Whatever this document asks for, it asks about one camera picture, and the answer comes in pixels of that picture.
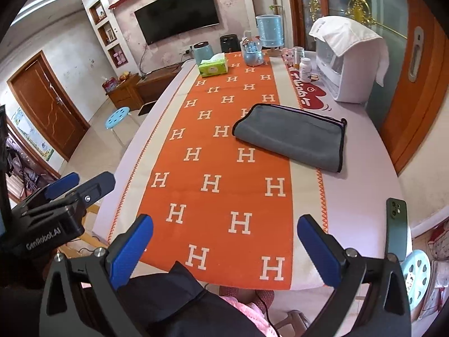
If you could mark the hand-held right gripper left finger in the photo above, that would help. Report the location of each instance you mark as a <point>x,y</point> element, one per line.
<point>130,249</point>

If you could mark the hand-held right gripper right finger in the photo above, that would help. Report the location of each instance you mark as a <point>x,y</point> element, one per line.
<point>320,252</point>

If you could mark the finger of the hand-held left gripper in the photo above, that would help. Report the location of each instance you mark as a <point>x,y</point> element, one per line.
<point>62,185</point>
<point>100,183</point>

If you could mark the grey towel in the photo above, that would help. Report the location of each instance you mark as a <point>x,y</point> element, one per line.
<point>291,137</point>

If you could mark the light blue plastic stool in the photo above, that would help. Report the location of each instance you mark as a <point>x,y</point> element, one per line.
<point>415,281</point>
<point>117,117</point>

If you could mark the black jacket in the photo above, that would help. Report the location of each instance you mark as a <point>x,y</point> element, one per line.
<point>175,305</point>

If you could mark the green phone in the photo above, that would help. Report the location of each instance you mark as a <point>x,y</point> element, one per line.
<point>397,228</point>

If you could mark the brown wooden door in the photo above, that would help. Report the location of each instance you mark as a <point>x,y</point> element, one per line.
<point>47,105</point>

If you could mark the black floor mat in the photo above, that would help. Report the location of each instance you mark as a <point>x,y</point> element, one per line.
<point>146,108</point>

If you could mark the pink garment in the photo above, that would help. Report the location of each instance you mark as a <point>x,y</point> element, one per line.
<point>250,317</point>

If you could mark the red box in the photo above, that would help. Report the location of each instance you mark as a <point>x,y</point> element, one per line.
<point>109,86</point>

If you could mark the wooden television cabinet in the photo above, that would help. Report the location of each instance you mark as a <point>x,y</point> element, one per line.
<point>140,89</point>

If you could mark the orange patterned table runner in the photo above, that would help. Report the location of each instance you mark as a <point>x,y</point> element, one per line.
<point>217,168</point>

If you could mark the green tissue pack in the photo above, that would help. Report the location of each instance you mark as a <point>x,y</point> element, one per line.
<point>213,66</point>

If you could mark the teal canister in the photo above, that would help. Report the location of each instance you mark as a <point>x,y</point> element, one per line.
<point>202,53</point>

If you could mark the wooden sliding door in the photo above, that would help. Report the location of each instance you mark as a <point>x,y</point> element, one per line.
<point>421,119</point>

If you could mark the white countertop appliance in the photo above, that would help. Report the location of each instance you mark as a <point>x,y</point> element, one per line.
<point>345,77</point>

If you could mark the white pill bottle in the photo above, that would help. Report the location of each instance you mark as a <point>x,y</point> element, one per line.
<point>305,68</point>

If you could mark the black air fryer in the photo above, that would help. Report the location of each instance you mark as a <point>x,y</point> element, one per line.
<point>229,44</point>

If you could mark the clear glass jar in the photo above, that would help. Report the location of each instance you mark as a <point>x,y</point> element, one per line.
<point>298,58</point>

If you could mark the pink small figurine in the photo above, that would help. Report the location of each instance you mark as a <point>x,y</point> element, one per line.
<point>288,56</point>

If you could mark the blue glass globe jar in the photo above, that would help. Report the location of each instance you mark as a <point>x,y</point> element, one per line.
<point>253,54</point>

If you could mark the white cloth cover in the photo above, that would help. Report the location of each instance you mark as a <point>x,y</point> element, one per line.
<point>347,35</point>

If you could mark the blue water jug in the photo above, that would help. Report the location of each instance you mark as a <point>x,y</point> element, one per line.
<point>269,30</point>

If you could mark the wall poster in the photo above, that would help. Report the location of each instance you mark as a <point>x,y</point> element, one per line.
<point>33,137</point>

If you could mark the black wall television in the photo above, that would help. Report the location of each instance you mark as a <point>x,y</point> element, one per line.
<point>177,14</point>

